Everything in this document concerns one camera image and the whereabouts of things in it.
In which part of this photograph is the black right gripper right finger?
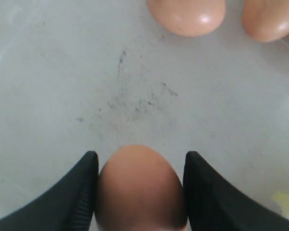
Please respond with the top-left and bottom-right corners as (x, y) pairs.
(185, 151), (289, 231)

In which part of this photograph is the brown egg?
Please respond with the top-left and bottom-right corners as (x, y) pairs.
(146, 0), (226, 37)
(95, 145), (188, 231)
(241, 0), (289, 42)

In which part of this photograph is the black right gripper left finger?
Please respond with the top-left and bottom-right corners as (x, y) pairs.
(0, 151), (99, 231)

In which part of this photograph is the yellow plastic egg tray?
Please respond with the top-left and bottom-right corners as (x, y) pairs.
(272, 191), (289, 217)

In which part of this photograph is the clear plastic storage box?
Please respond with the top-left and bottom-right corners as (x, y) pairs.
(0, 0), (289, 218)

